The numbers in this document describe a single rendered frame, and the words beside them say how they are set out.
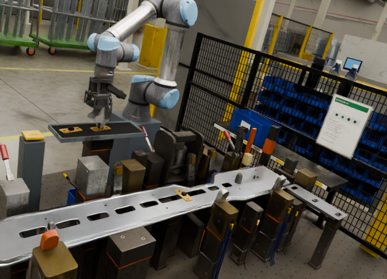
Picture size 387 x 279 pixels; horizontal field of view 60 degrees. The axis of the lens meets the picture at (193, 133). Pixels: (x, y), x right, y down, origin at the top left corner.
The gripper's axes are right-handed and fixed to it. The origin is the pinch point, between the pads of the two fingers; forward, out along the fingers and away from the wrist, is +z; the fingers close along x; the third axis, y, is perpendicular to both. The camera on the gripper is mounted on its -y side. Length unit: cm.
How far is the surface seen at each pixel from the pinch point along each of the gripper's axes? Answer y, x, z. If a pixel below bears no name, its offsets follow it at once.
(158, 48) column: -576, -537, 61
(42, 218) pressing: 36.0, 24.0, 18.0
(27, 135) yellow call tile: 28.7, -2.7, 2.0
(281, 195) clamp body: -51, 65, 14
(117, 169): 6.2, 21.1, 9.2
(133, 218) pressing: 11.6, 38.8, 18.0
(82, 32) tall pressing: -438, -675, 65
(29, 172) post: 28.6, -0.1, 15.5
